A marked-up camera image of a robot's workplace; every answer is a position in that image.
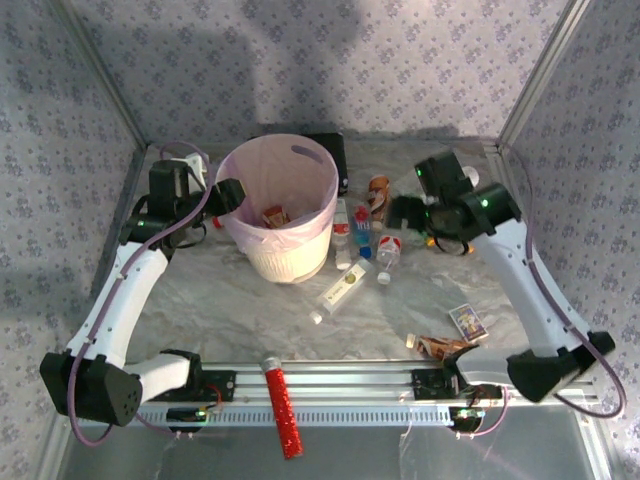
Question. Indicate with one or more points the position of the red bottle cap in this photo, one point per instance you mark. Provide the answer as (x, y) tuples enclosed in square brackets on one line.
[(218, 223)]

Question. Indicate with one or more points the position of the clear bottle red white label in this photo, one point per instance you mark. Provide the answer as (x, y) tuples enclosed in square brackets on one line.
[(389, 247)]

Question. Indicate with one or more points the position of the brown snack wrapper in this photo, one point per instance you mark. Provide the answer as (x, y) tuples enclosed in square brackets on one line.
[(379, 197)]

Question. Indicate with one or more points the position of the blue label bottle blue cap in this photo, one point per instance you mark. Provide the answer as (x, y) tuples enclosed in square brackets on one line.
[(361, 230)]

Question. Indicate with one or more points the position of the slim clear bottle red band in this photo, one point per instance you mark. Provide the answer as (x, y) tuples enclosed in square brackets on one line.
[(341, 232)]

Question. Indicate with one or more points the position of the cream ribbed plastic bin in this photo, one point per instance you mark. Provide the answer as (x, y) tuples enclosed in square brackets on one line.
[(285, 260)]

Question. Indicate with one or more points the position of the pink translucent bin liner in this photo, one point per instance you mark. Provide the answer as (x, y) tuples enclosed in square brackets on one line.
[(320, 220)]

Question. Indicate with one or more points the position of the rectangular clear bottle white label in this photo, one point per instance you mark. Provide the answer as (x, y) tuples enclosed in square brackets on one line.
[(345, 287)]

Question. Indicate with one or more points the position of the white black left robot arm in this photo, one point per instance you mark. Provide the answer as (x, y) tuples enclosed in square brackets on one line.
[(125, 295)]

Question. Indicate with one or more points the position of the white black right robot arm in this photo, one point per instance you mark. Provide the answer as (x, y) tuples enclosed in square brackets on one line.
[(520, 285)]

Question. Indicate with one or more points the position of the small colourful card box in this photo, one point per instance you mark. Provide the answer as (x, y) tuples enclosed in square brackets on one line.
[(468, 323)]

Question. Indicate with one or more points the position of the black hard case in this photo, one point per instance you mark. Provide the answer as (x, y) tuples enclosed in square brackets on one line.
[(336, 155)]

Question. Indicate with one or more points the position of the right controller circuit board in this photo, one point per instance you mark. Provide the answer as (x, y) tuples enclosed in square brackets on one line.
[(466, 416)]

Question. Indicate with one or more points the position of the controller circuit board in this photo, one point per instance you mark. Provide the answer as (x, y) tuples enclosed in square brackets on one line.
[(466, 416), (186, 415)]

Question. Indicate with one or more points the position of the left controller circuit board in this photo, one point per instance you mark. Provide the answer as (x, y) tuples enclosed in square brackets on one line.
[(186, 415)]

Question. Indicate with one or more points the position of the red glitter tube silver cap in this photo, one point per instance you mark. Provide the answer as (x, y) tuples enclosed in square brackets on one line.
[(281, 400)]

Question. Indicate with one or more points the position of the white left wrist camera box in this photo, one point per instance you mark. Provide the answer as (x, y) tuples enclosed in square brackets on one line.
[(197, 164)]

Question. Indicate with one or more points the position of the aluminium frame post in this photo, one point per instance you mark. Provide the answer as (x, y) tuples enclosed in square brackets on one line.
[(100, 70), (545, 70)]

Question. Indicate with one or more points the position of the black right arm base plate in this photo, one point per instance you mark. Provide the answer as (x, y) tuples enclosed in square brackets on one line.
[(430, 384)]

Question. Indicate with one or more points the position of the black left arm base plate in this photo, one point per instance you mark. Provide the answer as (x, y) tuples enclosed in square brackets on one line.
[(220, 385)]

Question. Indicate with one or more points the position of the aluminium front frame rail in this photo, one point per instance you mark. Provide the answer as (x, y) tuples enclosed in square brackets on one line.
[(340, 380)]

